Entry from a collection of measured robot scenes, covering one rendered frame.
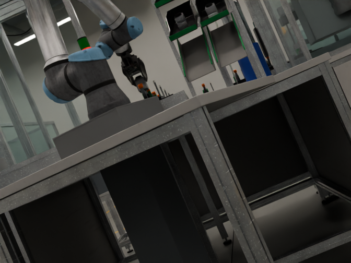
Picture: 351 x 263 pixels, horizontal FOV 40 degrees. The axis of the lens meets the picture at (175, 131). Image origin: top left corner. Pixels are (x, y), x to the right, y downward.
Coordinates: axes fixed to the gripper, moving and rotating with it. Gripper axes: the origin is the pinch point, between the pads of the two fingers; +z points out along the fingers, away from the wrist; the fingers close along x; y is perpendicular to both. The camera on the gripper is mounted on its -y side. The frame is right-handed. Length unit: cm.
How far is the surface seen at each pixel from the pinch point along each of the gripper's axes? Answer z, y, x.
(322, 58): 1, 37, 72
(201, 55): -0.2, 1.8, 30.1
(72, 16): -23.7, -39.6, -19.0
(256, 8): 51, -97, 81
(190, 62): 0.6, 2.5, 24.3
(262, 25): 59, -89, 80
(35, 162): 0, 24, -54
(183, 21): -13.0, -9.8, 28.9
